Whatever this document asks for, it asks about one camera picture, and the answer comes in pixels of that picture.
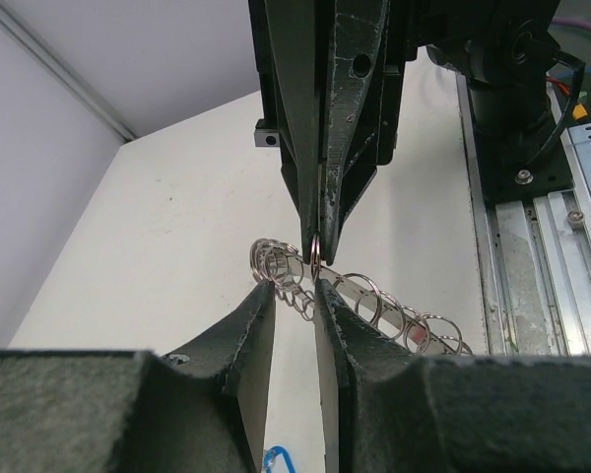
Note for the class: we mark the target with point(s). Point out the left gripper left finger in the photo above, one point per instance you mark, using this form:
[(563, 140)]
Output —
[(200, 408)]

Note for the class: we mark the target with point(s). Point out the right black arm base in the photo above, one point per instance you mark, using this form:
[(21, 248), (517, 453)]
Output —
[(510, 126)]

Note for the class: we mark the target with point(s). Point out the metal disc with keyrings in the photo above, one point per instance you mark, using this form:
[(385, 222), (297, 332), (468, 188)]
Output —
[(419, 332)]

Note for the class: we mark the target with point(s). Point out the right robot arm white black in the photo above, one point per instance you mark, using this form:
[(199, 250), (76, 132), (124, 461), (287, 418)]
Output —
[(499, 43)]

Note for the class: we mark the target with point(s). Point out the aluminium rail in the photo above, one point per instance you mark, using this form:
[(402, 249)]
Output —
[(534, 255)]

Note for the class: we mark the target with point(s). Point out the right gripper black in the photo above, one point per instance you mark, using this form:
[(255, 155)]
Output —
[(331, 77)]

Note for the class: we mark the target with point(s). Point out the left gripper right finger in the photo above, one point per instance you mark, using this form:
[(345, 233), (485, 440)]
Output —
[(387, 410)]

